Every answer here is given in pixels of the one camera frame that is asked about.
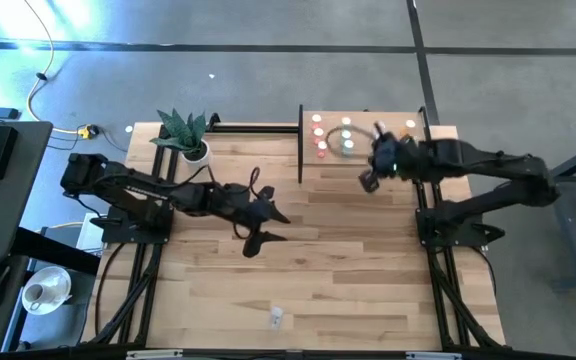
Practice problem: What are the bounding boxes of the yellow floor cable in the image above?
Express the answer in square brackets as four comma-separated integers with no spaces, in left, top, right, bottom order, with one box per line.
[21,0,100,139]

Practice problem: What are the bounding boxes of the green snake plant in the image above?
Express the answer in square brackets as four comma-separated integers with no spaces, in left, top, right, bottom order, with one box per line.
[149,108,209,154]

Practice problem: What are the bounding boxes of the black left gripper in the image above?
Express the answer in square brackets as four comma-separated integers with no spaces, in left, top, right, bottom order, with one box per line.
[217,187,292,259]

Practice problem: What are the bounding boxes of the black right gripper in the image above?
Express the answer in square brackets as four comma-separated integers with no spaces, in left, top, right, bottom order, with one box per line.
[359,121,412,194]

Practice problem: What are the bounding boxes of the white cup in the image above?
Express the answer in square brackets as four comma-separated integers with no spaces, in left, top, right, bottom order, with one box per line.
[25,282,52,307]

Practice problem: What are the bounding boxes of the black aluminium table frame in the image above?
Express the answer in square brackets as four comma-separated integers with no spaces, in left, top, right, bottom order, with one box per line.
[80,112,508,360]

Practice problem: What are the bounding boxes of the white plant pot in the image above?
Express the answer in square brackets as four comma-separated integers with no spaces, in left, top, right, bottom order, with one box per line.
[181,139,212,166]

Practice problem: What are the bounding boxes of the silver bracket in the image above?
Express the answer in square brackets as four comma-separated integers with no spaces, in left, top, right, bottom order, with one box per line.
[406,351,462,360]
[126,349,183,360]

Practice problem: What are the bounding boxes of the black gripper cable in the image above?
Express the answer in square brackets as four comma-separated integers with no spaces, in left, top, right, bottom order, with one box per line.
[246,165,263,201]
[325,124,377,160]

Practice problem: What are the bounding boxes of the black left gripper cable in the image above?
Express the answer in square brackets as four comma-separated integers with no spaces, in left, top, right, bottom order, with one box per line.
[246,165,263,201]

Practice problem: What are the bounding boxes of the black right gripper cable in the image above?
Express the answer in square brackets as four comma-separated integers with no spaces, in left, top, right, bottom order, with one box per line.
[325,124,377,160]

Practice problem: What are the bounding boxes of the wooden shelf black frame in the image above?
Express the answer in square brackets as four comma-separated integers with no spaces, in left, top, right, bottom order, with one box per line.
[297,103,430,185]

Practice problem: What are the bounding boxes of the white paper sheet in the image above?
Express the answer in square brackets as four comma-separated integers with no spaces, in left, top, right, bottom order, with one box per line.
[75,212,105,254]

